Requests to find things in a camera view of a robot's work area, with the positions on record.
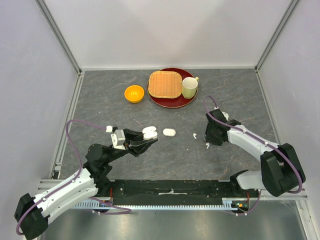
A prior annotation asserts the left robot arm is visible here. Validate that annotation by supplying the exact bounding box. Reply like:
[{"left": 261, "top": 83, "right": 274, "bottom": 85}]
[{"left": 14, "top": 128, "right": 158, "bottom": 240}]

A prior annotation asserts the aluminium frame post left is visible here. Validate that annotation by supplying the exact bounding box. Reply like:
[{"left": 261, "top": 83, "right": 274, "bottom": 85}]
[{"left": 35, "top": 0, "right": 82, "bottom": 75}]

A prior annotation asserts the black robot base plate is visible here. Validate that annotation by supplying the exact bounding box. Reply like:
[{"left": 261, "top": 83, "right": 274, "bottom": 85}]
[{"left": 97, "top": 179, "right": 248, "bottom": 206}]

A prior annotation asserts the orange plastic bowl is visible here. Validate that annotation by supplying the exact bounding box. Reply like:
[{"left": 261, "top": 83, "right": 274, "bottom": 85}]
[{"left": 124, "top": 85, "right": 145, "bottom": 104}]

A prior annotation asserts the red round lacquer tray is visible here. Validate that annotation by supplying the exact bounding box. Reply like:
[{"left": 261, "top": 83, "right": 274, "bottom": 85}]
[{"left": 147, "top": 67, "right": 199, "bottom": 109}]

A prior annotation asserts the pale green mug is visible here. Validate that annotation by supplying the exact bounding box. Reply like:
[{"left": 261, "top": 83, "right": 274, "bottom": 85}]
[{"left": 182, "top": 77, "right": 199, "bottom": 99}]

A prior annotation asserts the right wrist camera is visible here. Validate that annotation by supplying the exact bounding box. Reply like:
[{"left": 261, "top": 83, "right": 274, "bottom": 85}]
[{"left": 222, "top": 112, "right": 229, "bottom": 121}]

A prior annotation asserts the light blue cable duct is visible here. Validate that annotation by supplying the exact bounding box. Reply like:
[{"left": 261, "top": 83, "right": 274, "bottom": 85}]
[{"left": 71, "top": 198, "right": 238, "bottom": 211}]

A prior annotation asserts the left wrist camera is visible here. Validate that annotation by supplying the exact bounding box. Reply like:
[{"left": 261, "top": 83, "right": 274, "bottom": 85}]
[{"left": 110, "top": 129, "right": 126, "bottom": 151}]

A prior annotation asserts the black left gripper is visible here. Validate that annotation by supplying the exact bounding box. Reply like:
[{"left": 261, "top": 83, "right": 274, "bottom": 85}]
[{"left": 105, "top": 127, "right": 158, "bottom": 164}]

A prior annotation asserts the woven bamboo basket tray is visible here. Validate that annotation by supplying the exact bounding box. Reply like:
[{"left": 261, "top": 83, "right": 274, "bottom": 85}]
[{"left": 147, "top": 70, "right": 182, "bottom": 99}]

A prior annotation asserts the small white charging case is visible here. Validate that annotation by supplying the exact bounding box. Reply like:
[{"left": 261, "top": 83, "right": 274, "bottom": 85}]
[{"left": 142, "top": 126, "right": 158, "bottom": 140}]

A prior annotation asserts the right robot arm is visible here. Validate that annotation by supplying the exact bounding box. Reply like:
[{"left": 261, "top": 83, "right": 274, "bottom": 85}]
[{"left": 205, "top": 108, "right": 306, "bottom": 197}]

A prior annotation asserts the aluminium frame post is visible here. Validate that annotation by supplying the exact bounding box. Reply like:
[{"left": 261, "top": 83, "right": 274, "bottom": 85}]
[
  {"left": 254, "top": 0, "right": 300, "bottom": 74},
  {"left": 35, "top": 0, "right": 82, "bottom": 75}
]

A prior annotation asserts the aluminium frame post right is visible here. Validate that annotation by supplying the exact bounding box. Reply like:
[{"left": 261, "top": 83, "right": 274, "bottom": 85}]
[{"left": 254, "top": 0, "right": 300, "bottom": 74}]

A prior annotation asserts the white earbud charging case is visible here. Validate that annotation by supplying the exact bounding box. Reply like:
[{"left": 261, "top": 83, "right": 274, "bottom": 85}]
[{"left": 162, "top": 128, "right": 176, "bottom": 137}]

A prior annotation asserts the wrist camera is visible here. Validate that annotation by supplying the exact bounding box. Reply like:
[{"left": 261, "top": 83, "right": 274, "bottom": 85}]
[
  {"left": 222, "top": 112, "right": 229, "bottom": 121},
  {"left": 110, "top": 129, "right": 126, "bottom": 151}
]

